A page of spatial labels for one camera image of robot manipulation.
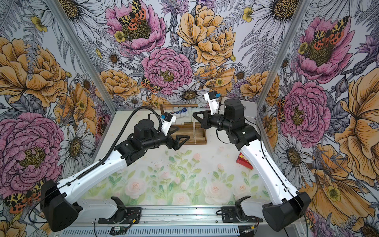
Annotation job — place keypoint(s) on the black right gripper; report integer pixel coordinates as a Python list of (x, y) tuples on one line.
[(207, 115)]

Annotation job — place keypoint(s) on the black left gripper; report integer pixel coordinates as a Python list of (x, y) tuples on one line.
[(176, 144)]

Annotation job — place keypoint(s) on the wooden jewelry display stand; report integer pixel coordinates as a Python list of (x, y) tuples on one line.
[(187, 125)]

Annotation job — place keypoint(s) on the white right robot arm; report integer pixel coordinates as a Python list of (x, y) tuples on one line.
[(248, 140)]

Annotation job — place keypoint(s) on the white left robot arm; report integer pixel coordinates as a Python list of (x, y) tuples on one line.
[(60, 200)]

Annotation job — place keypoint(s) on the white blue toothpaste tube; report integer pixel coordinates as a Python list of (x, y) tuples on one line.
[(181, 113)]

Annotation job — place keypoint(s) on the silver aluminium first aid case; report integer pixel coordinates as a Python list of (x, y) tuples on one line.
[(250, 109)]

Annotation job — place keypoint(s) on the red white bandage box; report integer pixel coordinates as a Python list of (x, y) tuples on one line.
[(242, 160)]

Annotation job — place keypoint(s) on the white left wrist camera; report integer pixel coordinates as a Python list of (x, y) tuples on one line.
[(167, 120)]

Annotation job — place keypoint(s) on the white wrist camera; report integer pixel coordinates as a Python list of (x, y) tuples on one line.
[(167, 120), (213, 101)]

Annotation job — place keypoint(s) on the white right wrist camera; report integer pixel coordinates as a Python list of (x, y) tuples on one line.
[(213, 101)]

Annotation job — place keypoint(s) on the aluminium front rail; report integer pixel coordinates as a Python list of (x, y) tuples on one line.
[(189, 214)]

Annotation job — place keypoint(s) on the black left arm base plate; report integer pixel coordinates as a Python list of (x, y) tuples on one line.
[(123, 214)]

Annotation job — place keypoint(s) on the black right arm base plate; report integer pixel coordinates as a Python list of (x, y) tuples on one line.
[(245, 210)]

